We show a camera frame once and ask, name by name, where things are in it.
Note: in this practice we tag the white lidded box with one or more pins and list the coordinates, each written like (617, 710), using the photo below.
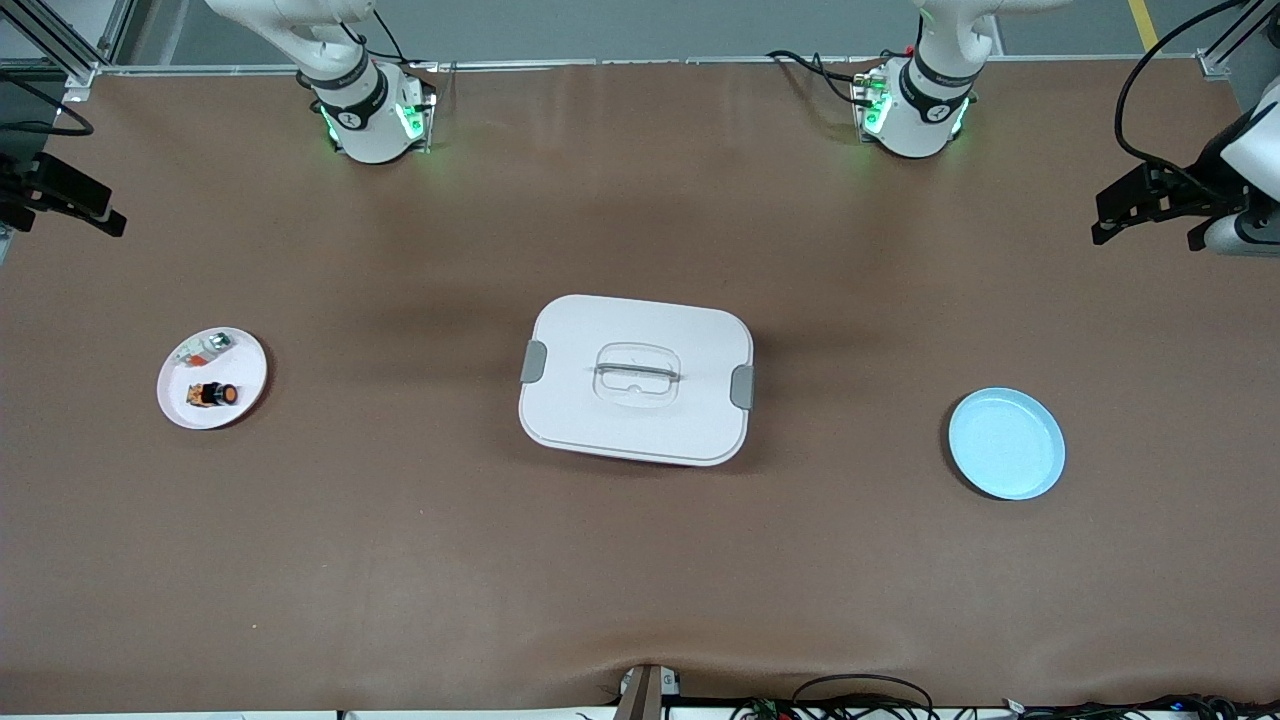
(640, 420)

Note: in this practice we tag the orange black push-button switch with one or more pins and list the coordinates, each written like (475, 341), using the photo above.
(205, 396)

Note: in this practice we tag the aluminium table edge rail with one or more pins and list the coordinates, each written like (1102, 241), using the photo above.
(640, 61)

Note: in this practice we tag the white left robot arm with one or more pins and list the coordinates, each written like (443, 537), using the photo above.
(915, 110)

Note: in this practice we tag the aluminium frame profile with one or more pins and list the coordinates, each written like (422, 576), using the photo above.
(85, 72)
(1215, 62)

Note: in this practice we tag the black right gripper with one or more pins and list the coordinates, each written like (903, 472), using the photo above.
(22, 186)

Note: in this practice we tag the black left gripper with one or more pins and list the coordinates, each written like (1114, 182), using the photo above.
(1197, 190)

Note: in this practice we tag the brown table mat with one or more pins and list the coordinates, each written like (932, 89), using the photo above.
(640, 560)

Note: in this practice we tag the pale pink plate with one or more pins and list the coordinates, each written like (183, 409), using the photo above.
(240, 360)

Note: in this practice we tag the light blue plate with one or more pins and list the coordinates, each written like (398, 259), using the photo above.
(1000, 450)

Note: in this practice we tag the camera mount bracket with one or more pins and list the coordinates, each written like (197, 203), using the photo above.
(640, 695)

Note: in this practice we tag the small grey orange connector part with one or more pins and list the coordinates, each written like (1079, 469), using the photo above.
(205, 348)

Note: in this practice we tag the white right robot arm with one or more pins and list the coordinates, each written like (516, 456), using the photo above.
(360, 110)

